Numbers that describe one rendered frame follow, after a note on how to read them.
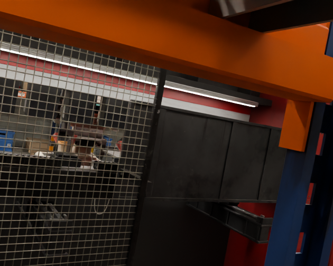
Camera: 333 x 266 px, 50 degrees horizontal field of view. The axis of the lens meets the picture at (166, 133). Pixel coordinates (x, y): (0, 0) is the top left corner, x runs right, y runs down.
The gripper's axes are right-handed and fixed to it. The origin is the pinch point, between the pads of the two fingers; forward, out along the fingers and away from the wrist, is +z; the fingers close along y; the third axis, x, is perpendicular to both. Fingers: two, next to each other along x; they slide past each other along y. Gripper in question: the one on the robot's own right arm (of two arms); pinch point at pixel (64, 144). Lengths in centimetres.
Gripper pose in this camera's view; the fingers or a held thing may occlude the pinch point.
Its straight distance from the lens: 234.6
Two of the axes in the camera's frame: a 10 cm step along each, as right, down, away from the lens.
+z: 0.5, 9.3, -3.5
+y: 8.7, 1.3, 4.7
